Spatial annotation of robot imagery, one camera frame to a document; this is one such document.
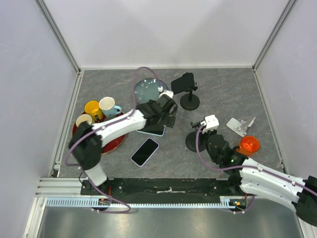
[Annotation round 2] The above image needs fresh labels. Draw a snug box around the cream cup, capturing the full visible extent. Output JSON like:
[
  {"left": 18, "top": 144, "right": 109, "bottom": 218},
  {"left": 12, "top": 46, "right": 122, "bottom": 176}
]
[{"left": 75, "top": 114, "right": 94, "bottom": 127}]

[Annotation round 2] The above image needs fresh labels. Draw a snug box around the lilac case phone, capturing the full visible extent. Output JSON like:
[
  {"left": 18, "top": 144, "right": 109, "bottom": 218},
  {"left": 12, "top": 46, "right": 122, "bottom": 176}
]
[{"left": 131, "top": 138, "right": 159, "bottom": 167}]

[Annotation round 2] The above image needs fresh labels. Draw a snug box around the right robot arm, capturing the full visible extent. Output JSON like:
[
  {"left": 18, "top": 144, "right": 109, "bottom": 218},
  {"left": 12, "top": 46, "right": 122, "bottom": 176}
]
[{"left": 191, "top": 117, "right": 317, "bottom": 226}]

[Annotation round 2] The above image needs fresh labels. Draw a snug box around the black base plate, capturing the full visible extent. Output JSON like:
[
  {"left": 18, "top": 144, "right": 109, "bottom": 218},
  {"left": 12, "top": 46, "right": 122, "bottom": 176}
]
[{"left": 80, "top": 177, "right": 256, "bottom": 204}]

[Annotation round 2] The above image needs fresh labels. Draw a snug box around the black phone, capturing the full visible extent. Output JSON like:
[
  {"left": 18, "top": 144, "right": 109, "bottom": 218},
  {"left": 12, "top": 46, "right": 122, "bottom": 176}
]
[{"left": 171, "top": 72, "right": 196, "bottom": 95}]

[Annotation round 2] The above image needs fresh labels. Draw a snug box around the white folding phone stand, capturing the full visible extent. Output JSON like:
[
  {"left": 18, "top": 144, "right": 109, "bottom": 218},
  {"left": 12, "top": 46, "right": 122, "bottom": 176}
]
[{"left": 226, "top": 117, "right": 256, "bottom": 137}]

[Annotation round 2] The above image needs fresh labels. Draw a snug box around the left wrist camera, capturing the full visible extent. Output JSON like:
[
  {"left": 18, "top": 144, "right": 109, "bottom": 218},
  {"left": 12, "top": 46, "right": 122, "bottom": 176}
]
[{"left": 159, "top": 90, "right": 174, "bottom": 99}]

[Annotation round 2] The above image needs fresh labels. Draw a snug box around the yellow mug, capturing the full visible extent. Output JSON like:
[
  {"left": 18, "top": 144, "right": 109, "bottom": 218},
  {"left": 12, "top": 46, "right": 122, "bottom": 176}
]
[{"left": 84, "top": 100, "right": 104, "bottom": 122}]

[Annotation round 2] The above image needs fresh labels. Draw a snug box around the light blue phone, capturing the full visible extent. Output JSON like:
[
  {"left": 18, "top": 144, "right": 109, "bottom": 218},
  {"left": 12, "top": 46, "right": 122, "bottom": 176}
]
[{"left": 137, "top": 125, "right": 165, "bottom": 137}]

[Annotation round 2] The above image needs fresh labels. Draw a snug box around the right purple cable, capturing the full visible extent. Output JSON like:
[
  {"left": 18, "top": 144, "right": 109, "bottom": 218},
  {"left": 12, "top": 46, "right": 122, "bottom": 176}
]
[{"left": 195, "top": 125, "right": 317, "bottom": 215}]

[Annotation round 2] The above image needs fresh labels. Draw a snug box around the white light-blue mug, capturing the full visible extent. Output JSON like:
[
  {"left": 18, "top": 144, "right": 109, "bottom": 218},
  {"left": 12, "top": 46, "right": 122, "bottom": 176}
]
[{"left": 99, "top": 97, "right": 122, "bottom": 117}]

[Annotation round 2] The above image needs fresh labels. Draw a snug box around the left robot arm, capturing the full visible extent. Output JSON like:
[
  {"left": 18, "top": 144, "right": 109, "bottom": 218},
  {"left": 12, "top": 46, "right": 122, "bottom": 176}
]
[{"left": 68, "top": 94, "right": 178, "bottom": 195}]

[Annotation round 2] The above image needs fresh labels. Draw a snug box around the red round tray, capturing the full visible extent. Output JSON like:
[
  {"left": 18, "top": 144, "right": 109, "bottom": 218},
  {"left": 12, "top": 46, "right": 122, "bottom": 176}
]
[{"left": 72, "top": 112, "right": 126, "bottom": 155}]

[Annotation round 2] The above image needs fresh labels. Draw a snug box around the blue ceramic plate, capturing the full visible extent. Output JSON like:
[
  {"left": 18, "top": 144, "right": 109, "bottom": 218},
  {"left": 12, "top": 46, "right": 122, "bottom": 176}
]
[{"left": 134, "top": 78, "right": 168, "bottom": 104}]

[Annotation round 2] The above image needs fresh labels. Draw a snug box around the orange mug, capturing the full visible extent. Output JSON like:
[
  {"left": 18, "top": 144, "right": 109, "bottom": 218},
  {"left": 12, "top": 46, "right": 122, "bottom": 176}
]
[{"left": 236, "top": 135, "right": 261, "bottom": 157}]

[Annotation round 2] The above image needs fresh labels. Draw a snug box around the black phone stand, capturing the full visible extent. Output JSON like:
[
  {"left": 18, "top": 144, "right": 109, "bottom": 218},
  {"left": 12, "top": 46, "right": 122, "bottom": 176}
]
[
  {"left": 185, "top": 128, "right": 208, "bottom": 152},
  {"left": 180, "top": 83, "right": 200, "bottom": 111}
]

